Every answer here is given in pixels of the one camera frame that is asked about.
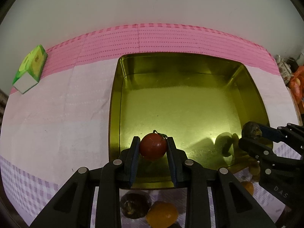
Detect red cherry tomato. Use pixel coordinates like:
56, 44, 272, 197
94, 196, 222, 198
139, 130, 169, 161

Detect dark wrinkled round fruit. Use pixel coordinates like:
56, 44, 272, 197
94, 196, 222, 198
241, 121, 262, 140
120, 190, 152, 219

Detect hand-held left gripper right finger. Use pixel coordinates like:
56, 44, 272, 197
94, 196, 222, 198
166, 136, 277, 228

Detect small orange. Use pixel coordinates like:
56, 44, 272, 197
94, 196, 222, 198
240, 181, 254, 196
146, 201, 178, 228

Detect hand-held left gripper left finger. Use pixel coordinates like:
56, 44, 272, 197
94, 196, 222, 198
30, 136, 143, 228

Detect brown longan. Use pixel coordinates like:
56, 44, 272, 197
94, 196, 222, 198
248, 163, 261, 183

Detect pink and purple checked tablecloth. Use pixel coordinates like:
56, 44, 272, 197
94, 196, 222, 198
0, 23, 302, 228

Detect dark red tin box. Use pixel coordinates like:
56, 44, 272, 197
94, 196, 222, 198
108, 53, 273, 190

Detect orange plastic bag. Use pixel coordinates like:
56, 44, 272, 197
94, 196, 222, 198
288, 66, 304, 103

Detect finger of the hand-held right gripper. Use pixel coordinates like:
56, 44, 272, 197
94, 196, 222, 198
259, 123, 304, 156
238, 137, 304, 174

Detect green tissue box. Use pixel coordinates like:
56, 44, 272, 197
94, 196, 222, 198
12, 44, 48, 94

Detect floral ceramic teapot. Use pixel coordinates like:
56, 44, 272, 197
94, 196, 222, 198
275, 55, 292, 81

